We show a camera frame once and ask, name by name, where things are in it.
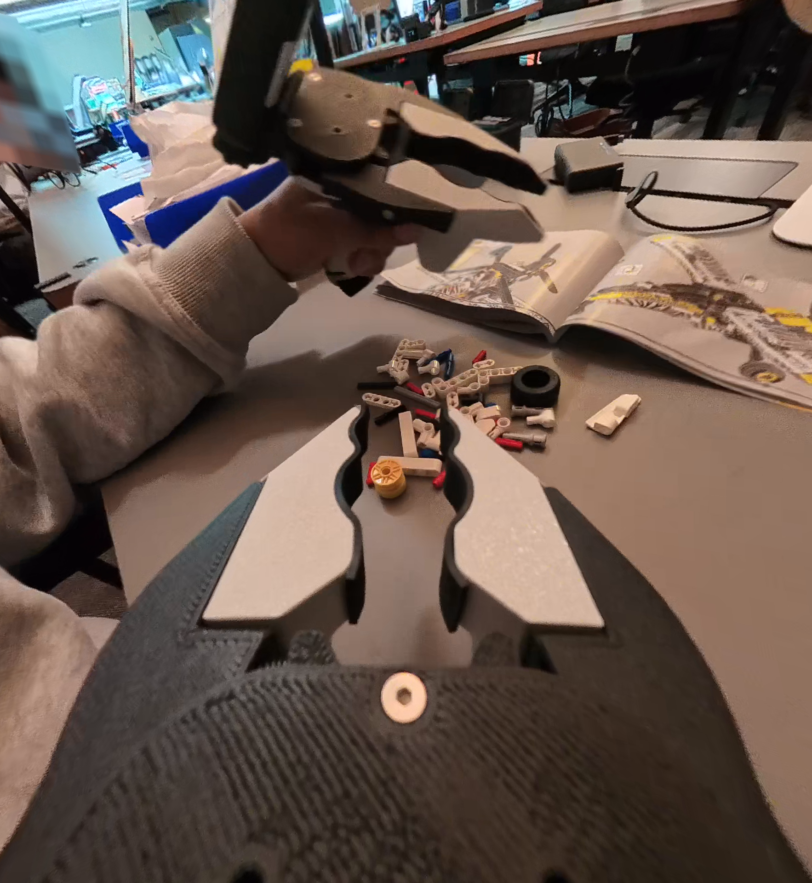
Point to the white lego bracket piece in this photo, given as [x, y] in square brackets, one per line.
[613, 414]

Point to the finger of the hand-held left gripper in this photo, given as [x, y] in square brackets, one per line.
[461, 131]
[475, 214]

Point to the yellow lego wheel hub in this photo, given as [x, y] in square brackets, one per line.
[387, 478]

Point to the black lego tyre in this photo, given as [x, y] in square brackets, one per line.
[535, 397]

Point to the power adapter brick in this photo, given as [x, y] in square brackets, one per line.
[589, 165]

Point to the lego instruction booklet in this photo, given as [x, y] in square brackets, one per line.
[689, 303]

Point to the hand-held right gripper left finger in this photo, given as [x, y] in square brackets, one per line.
[282, 552]

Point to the scattered small lego pieces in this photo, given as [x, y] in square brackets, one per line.
[464, 383]

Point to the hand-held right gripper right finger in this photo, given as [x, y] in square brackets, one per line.
[523, 552]

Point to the black battery charger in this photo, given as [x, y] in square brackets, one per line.
[501, 132]

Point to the blue plastic bin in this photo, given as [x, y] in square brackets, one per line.
[130, 138]

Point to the paper blue bin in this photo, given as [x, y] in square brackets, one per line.
[192, 214]

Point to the wooden top desk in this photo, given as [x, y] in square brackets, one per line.
[585, 31]
[447, 34]

